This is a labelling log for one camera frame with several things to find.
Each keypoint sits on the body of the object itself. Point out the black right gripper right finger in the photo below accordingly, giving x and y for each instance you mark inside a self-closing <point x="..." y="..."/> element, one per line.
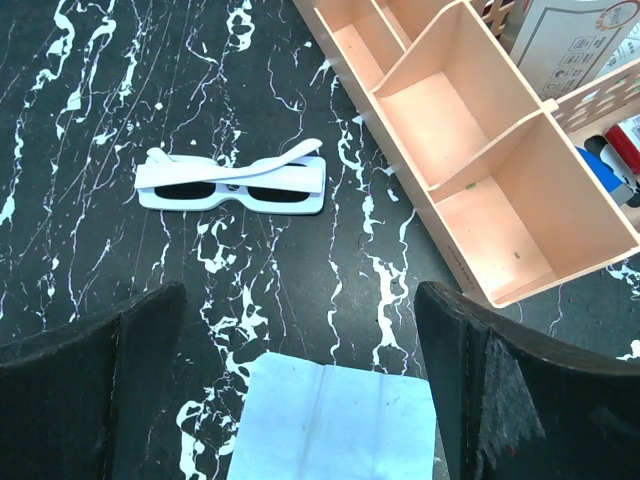
<point x="513" y="403"/>

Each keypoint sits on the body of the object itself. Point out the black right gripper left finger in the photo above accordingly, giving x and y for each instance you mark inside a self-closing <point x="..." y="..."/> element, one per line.
<point x="78" y="401"/>

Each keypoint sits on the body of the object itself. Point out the light blue cleaning cloth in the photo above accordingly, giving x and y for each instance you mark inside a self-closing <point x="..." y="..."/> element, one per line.
<point x="303" y="420"/>

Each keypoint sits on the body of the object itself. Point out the white sunglasses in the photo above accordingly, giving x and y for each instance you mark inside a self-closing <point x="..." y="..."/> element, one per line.
<point x="293" y="183"/>

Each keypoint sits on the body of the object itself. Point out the peach plastic desk organizer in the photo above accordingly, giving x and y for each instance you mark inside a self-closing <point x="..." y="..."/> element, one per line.
<point x="491" y="168"/>

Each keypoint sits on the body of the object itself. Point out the red and blue small items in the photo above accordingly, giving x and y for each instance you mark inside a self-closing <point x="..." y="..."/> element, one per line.
<point x="614" y="159"/>

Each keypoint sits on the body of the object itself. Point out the white printed box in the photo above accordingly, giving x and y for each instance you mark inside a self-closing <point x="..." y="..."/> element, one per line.
<point x="560" y="46"/>

